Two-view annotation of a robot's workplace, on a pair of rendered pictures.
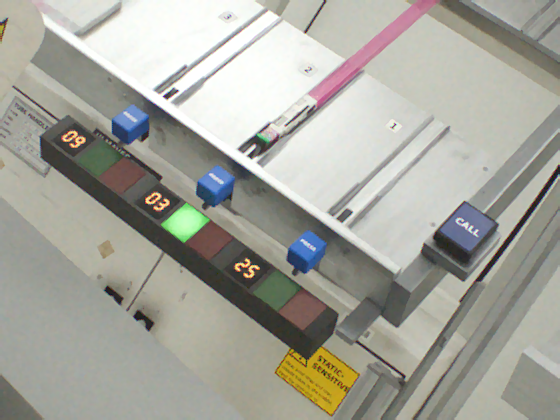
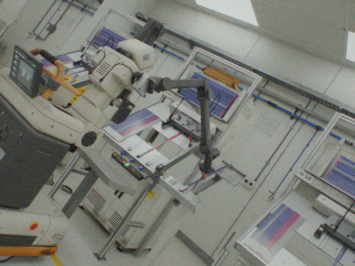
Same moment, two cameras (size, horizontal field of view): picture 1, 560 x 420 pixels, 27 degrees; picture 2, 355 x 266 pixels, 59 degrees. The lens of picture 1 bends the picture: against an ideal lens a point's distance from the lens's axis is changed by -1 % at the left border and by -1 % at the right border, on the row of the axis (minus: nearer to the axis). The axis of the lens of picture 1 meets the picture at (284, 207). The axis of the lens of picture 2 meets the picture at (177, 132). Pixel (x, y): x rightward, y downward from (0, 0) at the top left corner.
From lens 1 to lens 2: 1.36 m
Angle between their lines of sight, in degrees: 16
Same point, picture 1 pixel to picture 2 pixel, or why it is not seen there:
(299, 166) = (142, 159)
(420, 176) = (158, 161)
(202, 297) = (135, 182)
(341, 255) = (145, 169)
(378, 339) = (158, 188)
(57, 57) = (115, 144)
